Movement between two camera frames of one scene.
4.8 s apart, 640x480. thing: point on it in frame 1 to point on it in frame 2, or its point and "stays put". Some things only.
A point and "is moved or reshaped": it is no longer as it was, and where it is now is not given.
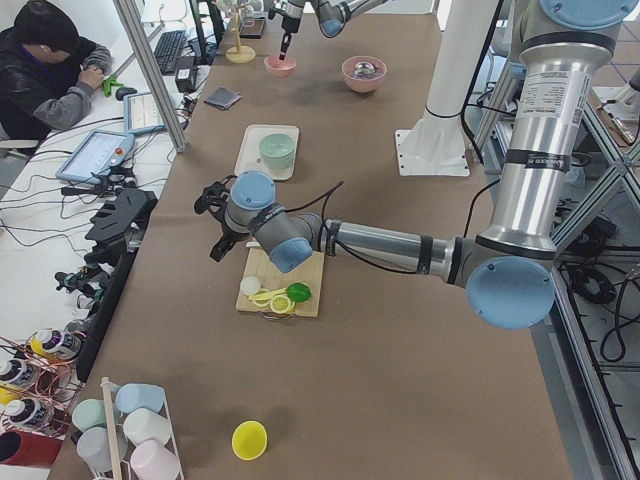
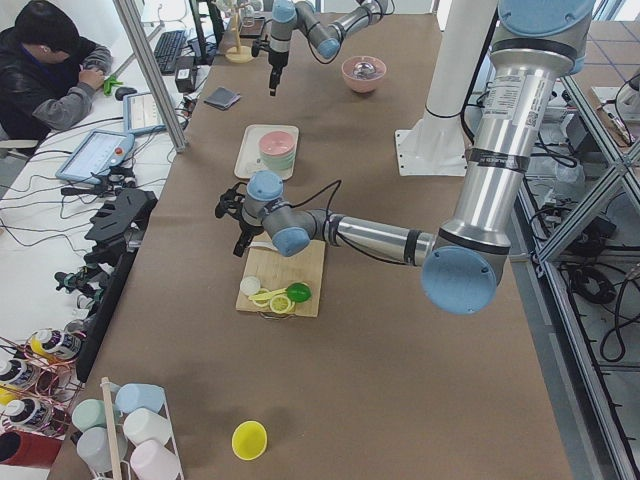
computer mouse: x=123 y=91 stays put
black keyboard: x=167 y=49 stays put
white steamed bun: x=250 y=285 stays put
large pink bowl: x=363 y=73 stays put
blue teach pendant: x=96 y=155 stays put
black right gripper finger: x=284 y=45 to x=274 y=80
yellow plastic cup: x=249 y=440 stays put
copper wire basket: x=36 y=392 stays put
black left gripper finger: x=221 y=248 to x=243 y=243
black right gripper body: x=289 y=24 to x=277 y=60
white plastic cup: x=146 y=425 stays put
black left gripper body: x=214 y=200 to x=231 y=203
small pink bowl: x=280 y=68 is moved or reshaped
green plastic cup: x=88 y=413 stays put
